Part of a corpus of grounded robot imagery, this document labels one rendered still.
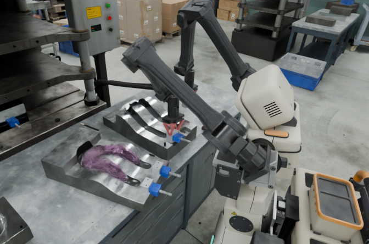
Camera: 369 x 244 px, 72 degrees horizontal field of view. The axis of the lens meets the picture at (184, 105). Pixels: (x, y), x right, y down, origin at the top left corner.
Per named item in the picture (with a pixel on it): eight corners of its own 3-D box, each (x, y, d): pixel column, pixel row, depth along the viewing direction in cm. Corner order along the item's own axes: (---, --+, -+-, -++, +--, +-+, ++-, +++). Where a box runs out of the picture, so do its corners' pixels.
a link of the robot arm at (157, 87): (128, 67, 77) (152, 42, 78) (116, 56, 79) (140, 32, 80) (161, 104, 118) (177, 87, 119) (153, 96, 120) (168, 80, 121)
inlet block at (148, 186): (173, 194, 108) (174, 186, 105) (169, 204, 104) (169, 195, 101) (146, 185, 111) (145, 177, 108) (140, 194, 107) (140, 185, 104)
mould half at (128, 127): (196, 137, 146) (197, 118, 139) (167, 162, 128) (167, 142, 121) (135, 107, 170) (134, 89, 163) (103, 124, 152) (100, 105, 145)
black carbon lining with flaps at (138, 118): (182, 128, 141) (182, 114, 136) (163, 143, 130) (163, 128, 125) (138, 106, 158) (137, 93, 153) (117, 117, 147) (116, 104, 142)
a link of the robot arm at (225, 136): (239, 159, 74) (251, 145, 74) (214, 136, 72) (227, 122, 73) (229, 153, 83) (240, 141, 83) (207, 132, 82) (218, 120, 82)
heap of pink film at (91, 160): (143, 158, 121) (143, 145, 117) (124, 186, 107) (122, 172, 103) (98, 144, 128) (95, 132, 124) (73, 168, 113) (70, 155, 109)
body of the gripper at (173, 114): (161, 120, 122) (161, 106, 120) (174, 114, 130) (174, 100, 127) (172, 124, 119) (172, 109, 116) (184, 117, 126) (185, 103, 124)
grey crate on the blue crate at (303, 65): (324, 71, 394) (328, 62, 386) (317, 79, 366) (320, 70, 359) (286, 60, 426) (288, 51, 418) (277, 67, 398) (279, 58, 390)
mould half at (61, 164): (168, 168, 124) (168, 152, 118) (144, 212, 103) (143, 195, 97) (83, 143, 137) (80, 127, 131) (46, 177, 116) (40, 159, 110)
